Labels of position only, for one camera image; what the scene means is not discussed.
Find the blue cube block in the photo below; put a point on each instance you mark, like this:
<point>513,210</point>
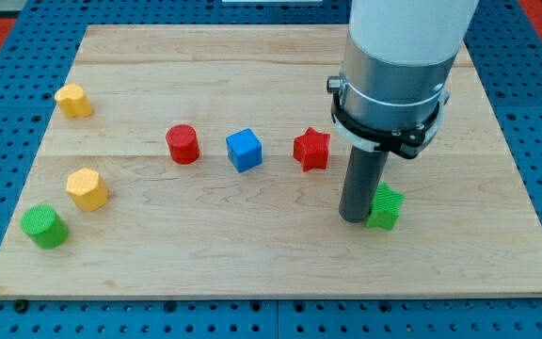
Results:
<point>244,150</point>

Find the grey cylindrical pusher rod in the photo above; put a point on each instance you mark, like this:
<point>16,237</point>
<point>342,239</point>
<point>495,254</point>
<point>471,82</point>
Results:
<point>361,180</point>

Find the yellow heart block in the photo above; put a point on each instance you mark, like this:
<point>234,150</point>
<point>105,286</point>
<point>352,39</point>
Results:
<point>73,101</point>

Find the red star block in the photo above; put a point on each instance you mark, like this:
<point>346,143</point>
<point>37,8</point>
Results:
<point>311,149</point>

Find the light wooden board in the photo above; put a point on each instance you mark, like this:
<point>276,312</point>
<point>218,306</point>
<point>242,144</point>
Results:
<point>203,230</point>

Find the green star block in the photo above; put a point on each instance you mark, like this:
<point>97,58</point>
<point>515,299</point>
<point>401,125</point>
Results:
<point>385,208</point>

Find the yellow hexagon block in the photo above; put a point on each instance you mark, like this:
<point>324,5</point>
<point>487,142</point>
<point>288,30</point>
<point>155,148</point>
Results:
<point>87,189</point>

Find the green cylinder block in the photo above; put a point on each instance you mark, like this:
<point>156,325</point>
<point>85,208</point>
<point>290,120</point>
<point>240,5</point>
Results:
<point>43,225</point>

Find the red cylinder block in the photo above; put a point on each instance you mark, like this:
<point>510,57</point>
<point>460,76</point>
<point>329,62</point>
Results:
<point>182,142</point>

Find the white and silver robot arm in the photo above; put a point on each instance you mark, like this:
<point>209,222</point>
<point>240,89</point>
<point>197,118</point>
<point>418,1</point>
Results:
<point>389,95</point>

